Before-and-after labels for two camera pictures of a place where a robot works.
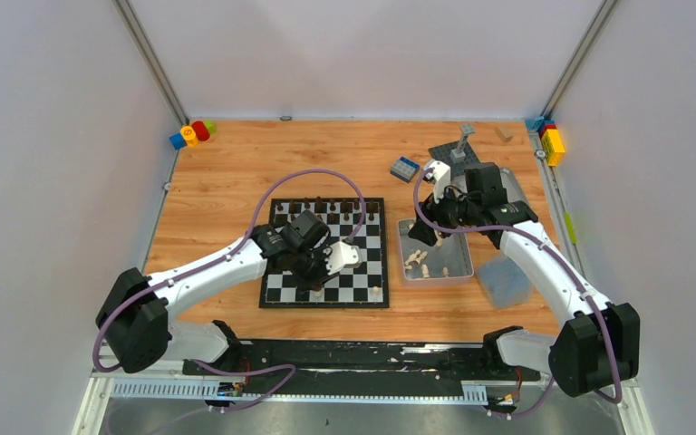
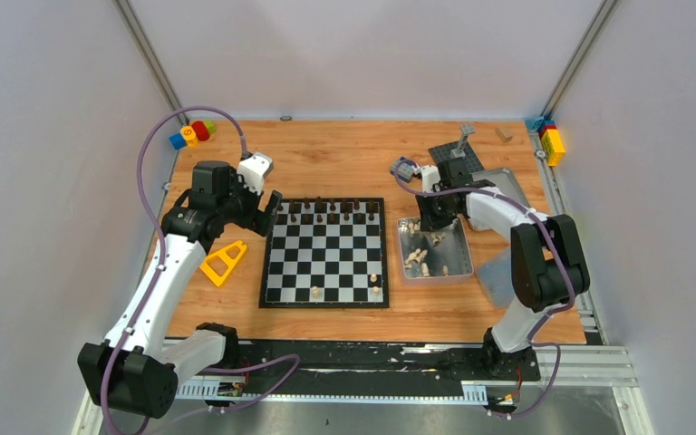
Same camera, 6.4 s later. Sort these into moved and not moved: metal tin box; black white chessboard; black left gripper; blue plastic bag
Moved: black left gripper
Not moved: black white chessboard; metal tin box; blue plastic bag
